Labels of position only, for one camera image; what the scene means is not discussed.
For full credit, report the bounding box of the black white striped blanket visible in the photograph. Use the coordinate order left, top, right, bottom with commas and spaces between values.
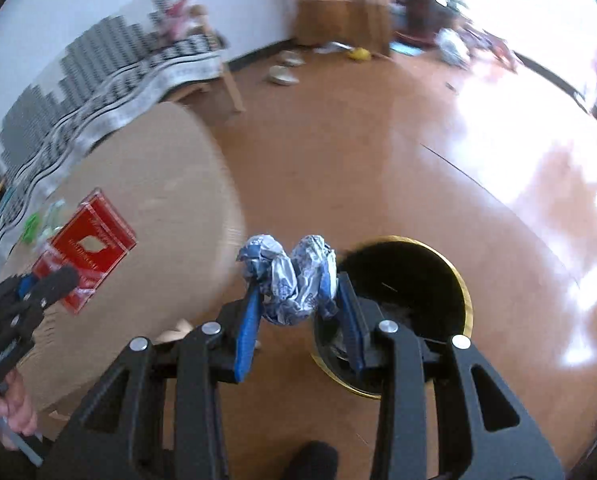
0, 0, 224, 255

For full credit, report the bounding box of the pink cartoon pillow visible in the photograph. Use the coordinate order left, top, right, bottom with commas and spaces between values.
158, 0, 199, 47

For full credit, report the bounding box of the person left hand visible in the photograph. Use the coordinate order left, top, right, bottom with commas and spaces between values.
0, 368, 38, 448

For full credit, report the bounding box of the white plastic bag on floor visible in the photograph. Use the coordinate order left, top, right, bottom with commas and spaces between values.
435, 28, 471, 70

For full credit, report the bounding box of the green white card box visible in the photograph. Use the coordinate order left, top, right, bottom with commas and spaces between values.
35, 198, 75, 250

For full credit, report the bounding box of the black gold trash bin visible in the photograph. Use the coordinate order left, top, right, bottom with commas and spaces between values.
312, 235, 473, 400

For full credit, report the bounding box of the yellow toy duck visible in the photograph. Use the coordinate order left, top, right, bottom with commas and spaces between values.
347, 48, 372, 62

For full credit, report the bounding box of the brown striped curtain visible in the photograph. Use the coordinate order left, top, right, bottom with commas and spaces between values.
294, 0, 393, 56

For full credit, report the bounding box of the green wrapper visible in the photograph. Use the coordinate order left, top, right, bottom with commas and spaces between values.
21, 212, 41, 245

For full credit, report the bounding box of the red cigarette box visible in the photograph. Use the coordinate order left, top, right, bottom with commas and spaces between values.
32, 188, 137, 314

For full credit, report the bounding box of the blue silver wrapper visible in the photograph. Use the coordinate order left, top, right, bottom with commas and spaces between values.
236, 234, 338, 326

